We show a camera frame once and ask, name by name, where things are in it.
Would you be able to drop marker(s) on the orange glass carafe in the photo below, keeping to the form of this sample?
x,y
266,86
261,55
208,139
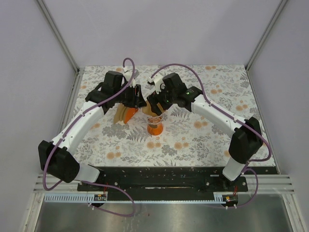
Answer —
x,y
155,129

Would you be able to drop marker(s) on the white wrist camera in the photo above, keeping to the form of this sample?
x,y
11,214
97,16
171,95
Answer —
x,y
128,73
158,83

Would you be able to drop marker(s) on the clear glass dripper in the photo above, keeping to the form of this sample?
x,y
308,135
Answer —
x,y
156,119

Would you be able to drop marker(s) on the light blue cable duct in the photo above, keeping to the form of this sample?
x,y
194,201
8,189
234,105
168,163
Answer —
x,y
139,197

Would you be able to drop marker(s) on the floral patterned tablecloth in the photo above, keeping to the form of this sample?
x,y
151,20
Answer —
x,y
187,139

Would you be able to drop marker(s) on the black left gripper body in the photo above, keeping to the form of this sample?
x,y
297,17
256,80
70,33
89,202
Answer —
x,y
127,97

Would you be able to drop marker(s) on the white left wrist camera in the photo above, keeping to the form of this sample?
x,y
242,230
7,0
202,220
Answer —
x,y
128,73

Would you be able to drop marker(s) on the brown paper coffee filter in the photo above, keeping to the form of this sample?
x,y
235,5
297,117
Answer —
x,y
147,110

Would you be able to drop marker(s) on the orange coffee filter box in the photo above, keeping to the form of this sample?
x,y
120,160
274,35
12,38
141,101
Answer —
x,y
124,114

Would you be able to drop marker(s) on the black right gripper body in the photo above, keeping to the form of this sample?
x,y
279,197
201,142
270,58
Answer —
x,y
166,98

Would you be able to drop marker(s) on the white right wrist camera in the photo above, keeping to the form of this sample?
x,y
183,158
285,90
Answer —
x,y
158,83

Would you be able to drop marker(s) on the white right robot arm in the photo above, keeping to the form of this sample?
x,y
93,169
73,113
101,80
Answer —
x,y
245,134

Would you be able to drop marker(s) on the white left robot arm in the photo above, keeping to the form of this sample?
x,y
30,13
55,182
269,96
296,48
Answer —
x,y
56,156

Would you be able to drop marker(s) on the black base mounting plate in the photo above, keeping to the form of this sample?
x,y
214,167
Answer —
x,y
165,179

